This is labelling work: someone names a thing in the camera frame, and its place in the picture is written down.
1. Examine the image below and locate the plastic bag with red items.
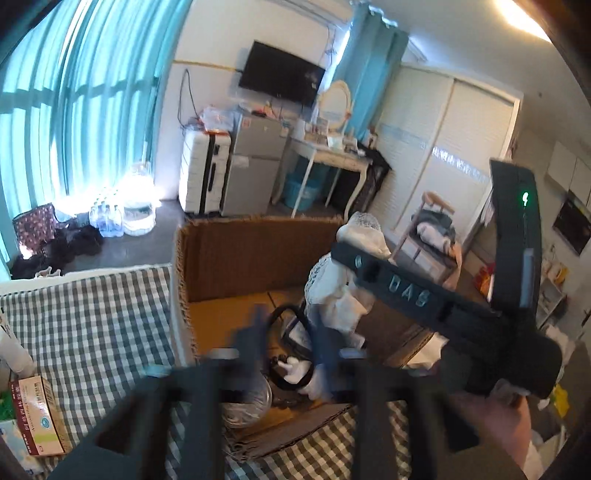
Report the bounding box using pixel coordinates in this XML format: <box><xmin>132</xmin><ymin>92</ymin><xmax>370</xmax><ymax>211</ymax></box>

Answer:
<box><xmin>200</xmin><ymin>105</ymin><xmax>242</xmax><ymax>133</ymax></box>

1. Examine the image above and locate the white louvred wardrobe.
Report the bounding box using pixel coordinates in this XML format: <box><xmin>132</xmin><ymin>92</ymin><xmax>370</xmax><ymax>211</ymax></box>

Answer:
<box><xmin>369</xmin><ymin>62</ymin><xmax>525</xmax><ymax>241</ymax></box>

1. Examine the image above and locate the blue and white packet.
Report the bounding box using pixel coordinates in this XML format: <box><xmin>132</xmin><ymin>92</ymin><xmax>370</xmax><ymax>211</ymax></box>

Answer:
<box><xmin>0</xmin><ymin>418</ymin><xmax>47</xmax><ymax>476</ymax></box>

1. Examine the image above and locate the brown and white medicine box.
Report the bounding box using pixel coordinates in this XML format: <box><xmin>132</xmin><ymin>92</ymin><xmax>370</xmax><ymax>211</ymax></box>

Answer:
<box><xmin>9</xmin><ymin>375</ymin><xmax>74</xmax><ymax>457</ymax></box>

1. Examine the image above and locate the large clear water jug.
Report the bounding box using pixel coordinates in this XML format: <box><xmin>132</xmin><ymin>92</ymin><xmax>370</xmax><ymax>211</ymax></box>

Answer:
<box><xmin>121</xmin><ymin>162</ymin><xmax>156</xmax><ymax>237</ymax></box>

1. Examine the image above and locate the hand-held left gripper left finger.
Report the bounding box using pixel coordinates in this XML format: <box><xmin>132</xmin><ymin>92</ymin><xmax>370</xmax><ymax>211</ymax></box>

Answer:
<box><xmin>46</xmin><ymin>305</ymin><xmax>269</xmax><ymax>480</ymax></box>

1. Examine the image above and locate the orange snack bag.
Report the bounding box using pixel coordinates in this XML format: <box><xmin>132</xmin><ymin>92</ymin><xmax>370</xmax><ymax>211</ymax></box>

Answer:
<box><xmin>478</xmin><ymin>265</ymin><xmax>498</xmax><ymax>297</ymax></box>

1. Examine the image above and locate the blue plastic basket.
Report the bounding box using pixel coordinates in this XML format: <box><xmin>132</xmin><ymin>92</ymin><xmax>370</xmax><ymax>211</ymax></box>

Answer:
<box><xmin>283</xmin><ymin>172</ymin><xmax>324</xmax><ymax>211</ymax></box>

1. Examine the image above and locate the pile of dark clothes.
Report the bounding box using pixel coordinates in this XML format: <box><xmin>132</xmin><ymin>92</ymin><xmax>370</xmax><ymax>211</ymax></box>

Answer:
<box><xmin>9</xmin><ymin>225</ymin><xmax>105</xmax><ymax>280</ymax></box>

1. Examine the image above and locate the wide teal window curtain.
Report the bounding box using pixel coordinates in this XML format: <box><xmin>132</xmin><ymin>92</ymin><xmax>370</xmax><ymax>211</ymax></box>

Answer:
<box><xmin>0</xmin><ymin>0</ymin><xmax>192</xmax><ymax>261</ymax></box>

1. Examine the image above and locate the clothes heap on chair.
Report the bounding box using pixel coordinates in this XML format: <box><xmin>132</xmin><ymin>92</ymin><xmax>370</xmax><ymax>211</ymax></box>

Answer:
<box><xmin>414</xmin><ymin>210</ymin><xmax>462</xmax><ymax>259</ymax></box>

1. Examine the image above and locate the narrow teal curtain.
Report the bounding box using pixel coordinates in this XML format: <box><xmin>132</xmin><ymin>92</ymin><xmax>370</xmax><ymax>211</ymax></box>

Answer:
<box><xmin>330</xmin><ymin>7</ymin><xmax>409</xmax><ymax>145</ymax></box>

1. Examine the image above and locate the white cylinder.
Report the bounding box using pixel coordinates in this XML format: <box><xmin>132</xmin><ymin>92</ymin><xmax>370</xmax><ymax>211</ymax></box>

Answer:
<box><xmin>0</xmin><ymin>318</ymin><xmax>37</xmax><ymax>376</ymax></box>

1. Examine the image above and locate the black wall television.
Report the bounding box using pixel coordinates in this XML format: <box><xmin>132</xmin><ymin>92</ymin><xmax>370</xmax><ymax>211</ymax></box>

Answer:
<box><xmin>238</xmin><ymin>41</ymin><xmax>327</xmax><ymax>110</ymax></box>

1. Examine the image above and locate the floral fabric bag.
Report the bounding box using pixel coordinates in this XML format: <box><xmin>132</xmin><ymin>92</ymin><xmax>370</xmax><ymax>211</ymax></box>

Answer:
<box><xmin>13</xmin><ymin>203</ymin><xmax>59</xmax><ymax>259</ymax></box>

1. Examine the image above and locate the pack of water bottles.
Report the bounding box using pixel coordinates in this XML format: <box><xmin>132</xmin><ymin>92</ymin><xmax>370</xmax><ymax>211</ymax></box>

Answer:
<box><xmin>89</xmin><ymin>191</ymin><xmax>125</xmax><ymax>238</ymax></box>

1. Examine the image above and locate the brown cardboard box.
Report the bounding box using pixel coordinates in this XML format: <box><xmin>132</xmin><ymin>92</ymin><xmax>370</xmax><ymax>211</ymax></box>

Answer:
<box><xmin>172</xmin><ymin>215</ymin><xmax>458</xmax><ymax>459</ymax></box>

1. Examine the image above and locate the wooden chair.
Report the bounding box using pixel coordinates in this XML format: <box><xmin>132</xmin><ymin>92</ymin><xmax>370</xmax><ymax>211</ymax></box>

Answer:
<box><xmin>392</xmin><ymin>191</ymin><xmax>463</xmax><ymax>287</ymax></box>

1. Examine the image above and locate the black hose loop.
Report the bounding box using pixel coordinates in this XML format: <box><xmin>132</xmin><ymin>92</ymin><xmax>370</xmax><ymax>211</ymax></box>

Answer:
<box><xmin>268</xmin><ymin>304</ymin><xmax>325</xmax><ymax>394</ymax></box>

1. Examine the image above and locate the black wall cable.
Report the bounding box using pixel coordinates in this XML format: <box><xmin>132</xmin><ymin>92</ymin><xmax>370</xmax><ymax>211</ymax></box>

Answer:
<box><xmin>179</xmin><ymin>68</ymin><xmax>193</xmax><ymax>126</ymax></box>

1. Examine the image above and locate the ceiling light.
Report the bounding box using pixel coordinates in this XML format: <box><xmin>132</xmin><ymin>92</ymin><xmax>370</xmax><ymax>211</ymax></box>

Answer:
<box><xmin>496</xmin><ymin>0</ymin><xmax>553</xmax><ymax>43</ymax></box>

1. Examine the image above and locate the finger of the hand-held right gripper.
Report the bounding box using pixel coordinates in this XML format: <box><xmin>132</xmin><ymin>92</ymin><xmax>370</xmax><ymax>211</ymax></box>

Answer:
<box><xmin>329</xmin><ymin>241</ymin><xmax>383</xmax><ymax>284</ymax></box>

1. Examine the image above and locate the person's right hand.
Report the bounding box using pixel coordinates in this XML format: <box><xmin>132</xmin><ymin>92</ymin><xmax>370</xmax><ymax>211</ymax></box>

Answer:
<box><xmin>444</xmin><ymin>382</ymin><xmax>534</xmax><ymax>480</ymax></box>

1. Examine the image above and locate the black bag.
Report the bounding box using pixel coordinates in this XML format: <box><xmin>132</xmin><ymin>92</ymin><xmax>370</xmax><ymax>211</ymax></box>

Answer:
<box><xmin>358</xmin><ymin>143</ymin><xmax>394</xmax><ymax>209</ymax></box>

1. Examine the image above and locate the oval white-framed mirror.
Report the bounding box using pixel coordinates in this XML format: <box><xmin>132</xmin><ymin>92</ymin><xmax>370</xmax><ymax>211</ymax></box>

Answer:
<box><xmin>318</xmin><ymin>79</ymin><xmax>353</xmax><ymax>133</ymax></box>

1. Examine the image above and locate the white lace cloth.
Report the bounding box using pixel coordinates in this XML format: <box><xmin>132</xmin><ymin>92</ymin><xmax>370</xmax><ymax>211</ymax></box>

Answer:
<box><xmin>305</xmin><ymin>211</ymin><xmax>394</xmax><ymax>348</ymax></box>

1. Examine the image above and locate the white hard suitcase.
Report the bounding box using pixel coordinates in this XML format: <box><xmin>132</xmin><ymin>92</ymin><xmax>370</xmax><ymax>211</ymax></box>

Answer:
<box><xmin>178</xmin><ymin>129</ymin><xmax>232</xmax><ymax>216</ymax></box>

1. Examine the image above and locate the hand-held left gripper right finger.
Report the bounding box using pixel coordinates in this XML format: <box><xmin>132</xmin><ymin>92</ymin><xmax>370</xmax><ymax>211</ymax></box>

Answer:
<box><xmin>310</xmin><ymin>315</ymin><xmax>481</xmax><ymax>480</ymax></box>

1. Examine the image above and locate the grey mini fridge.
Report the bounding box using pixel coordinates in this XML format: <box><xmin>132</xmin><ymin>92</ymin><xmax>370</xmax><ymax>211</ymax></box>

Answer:
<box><xmin>221</xmin><ymin>113</ymin><xmax>290</xmax><ymax>217</ymax></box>

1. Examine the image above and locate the white vanity desk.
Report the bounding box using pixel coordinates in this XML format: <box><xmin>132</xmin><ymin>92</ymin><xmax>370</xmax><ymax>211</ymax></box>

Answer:
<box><xmin>272</xmin><ymin>136</ymin><xmax>375</xmax><ymax>222</ymax></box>

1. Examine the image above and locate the checkered bed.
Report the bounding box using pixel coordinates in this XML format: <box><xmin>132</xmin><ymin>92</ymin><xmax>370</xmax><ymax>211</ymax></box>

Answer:
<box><xmin>0</xmin><ymin>265</ymin><xmax>444</xmax><ymax>480</ymax></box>

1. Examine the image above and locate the white open shelf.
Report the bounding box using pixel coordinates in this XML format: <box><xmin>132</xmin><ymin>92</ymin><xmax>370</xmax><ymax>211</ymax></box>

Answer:
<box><xmin>531</xmin><ymin>249</ymin><xmax>570</xmax><ymax>326</ymax></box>

